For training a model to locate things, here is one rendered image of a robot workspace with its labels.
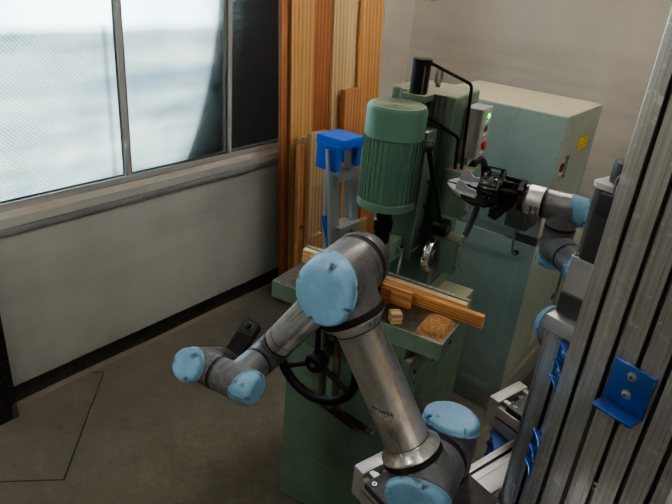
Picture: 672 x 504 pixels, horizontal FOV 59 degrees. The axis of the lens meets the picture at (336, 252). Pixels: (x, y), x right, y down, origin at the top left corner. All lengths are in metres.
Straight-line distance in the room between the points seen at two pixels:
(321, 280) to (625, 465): 0.63
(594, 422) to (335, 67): 2.67
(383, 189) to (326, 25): 1.84
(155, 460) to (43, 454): 0.44
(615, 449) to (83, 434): 2.14
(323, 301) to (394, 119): 0.79
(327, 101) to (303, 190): 0.56
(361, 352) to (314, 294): 0.13
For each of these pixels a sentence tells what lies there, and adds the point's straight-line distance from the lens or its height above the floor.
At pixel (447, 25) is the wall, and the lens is 4.25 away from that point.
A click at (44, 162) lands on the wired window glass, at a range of 2.72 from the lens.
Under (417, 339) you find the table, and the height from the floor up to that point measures 0.89.
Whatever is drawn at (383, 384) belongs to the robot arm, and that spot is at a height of 1.19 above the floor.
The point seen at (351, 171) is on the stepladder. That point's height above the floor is 0.99.
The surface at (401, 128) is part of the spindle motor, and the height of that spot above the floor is 1.46.
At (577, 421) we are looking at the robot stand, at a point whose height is 1.11.
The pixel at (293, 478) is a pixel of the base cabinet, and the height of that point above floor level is 0.10.
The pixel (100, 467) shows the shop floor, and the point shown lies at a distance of 2.65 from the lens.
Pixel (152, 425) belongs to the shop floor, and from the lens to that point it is 2.79.
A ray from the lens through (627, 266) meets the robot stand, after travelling 1.09.
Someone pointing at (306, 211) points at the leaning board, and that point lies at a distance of 3.32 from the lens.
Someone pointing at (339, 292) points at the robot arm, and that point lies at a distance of 0.98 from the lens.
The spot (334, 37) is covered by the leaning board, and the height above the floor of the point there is 1.49.
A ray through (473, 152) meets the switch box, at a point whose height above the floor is 1.34.
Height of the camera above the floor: 1.84
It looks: 26 degrees down
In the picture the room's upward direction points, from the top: 5 degrees clockwise
